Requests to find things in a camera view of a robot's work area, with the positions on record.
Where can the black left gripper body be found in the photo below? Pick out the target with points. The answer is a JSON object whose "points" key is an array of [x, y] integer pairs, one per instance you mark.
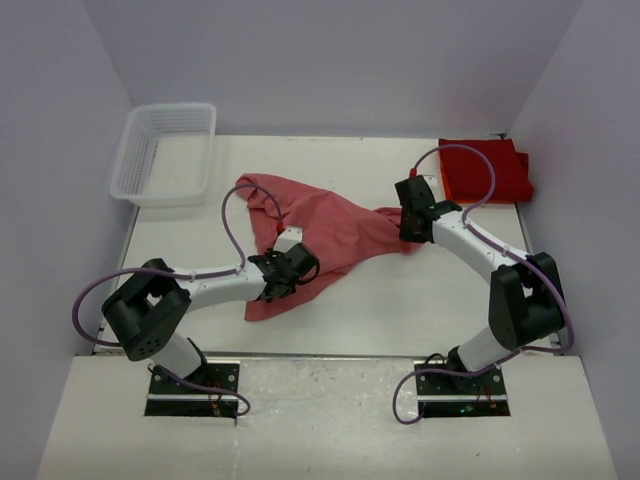
{"points": [[270, 254]]}

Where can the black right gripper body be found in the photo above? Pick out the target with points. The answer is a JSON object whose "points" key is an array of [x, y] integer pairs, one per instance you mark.
{"points": [[407, 233]]}

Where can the pink t shirt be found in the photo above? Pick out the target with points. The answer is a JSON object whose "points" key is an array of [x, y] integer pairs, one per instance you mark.
{"points": [[340, 233]]}

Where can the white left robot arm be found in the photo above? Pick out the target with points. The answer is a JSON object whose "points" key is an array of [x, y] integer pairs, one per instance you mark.
{"points": [[144, 313]]}

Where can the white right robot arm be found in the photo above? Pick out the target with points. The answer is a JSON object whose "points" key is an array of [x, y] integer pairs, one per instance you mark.
{"points": [[526, 302]]}

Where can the folded dark red t shirt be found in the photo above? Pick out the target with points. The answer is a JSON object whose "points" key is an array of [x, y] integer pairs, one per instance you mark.
{"points": [[482, 170]]}

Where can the white plastic basket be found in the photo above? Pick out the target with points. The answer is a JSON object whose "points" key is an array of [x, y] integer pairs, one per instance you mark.
{"points": [[165, 155]]}

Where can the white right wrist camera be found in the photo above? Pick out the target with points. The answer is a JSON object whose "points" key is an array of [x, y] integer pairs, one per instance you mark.
{"points": [[431, 180]]}

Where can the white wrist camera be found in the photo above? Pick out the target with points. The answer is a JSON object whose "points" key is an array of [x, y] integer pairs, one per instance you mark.
{"points": [[431, 180], [288, 238]]}

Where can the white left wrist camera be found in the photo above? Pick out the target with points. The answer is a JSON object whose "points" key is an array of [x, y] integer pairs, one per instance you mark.
{"points": [[288, 238]]}

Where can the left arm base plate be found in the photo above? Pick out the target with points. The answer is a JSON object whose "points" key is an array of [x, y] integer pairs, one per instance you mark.
{"points": [[168, 398]]}

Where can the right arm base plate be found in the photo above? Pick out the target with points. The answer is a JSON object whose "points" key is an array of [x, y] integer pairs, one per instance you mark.
{"points": [[443, 396]]}

